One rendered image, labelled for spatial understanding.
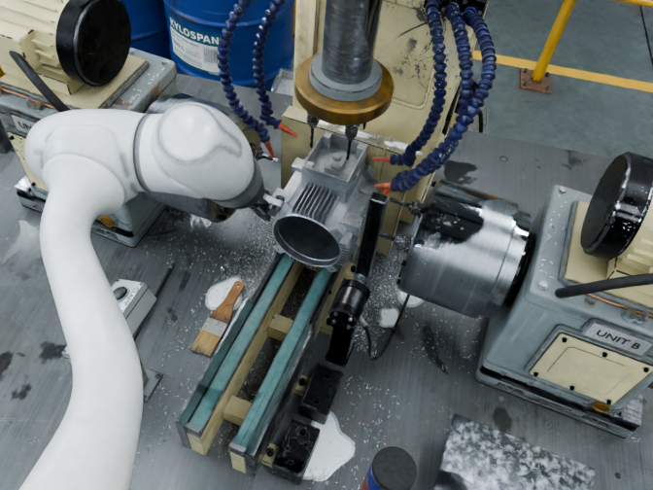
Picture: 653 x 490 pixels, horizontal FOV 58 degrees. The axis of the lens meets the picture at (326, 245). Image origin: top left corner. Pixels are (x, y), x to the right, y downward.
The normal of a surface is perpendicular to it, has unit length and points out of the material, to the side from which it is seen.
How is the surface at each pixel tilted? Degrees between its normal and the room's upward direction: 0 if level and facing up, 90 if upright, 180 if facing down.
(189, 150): 45
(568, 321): 89
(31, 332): 0
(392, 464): 0
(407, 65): 90
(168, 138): 37
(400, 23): 90
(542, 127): 0
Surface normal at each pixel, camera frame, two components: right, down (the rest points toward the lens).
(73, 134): -0.11, -0.54
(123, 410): 0.70, -0.51
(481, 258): -0.20, 0.06
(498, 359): -0.36, 0.72
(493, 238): -0.06, -0.31
